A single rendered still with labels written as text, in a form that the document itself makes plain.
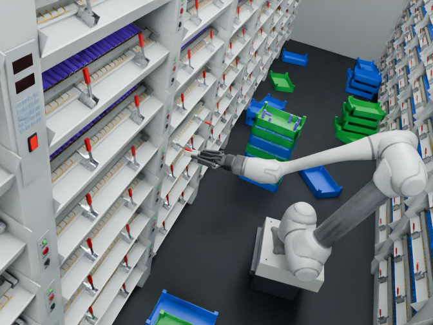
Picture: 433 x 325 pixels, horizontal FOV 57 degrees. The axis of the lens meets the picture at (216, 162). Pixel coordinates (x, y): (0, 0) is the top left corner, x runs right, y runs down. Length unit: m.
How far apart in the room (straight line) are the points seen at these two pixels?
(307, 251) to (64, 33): 1.37
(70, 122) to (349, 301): 1.97
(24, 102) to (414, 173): 1.29
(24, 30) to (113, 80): 0.41
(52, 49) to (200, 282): 1.71
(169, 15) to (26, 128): 0.67
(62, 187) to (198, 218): 1.62
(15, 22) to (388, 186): 1.35
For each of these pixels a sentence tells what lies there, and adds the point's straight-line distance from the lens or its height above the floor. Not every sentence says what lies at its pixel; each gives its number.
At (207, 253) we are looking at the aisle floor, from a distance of 2.42.
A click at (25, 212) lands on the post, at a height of 1.21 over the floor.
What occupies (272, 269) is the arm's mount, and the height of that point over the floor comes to 0.28.
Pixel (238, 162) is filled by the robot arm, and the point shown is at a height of 0.81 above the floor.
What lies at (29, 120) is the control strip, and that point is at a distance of 0.80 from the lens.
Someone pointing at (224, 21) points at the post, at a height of 1.22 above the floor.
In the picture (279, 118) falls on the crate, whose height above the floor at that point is 0.48.
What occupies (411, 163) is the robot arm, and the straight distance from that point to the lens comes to 1.63.
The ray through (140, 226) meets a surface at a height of 0.54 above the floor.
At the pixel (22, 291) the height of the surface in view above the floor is 0.94.
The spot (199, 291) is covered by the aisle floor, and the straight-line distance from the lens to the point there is 2.26.
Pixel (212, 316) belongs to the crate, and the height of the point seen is 0.02.
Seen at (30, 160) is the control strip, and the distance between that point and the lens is 0.85.
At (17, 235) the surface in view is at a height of 1.14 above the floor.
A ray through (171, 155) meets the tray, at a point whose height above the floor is 0.74.
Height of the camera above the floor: 1.87
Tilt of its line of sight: 38 degrees down
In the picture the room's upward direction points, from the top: 13 degrees clockwise
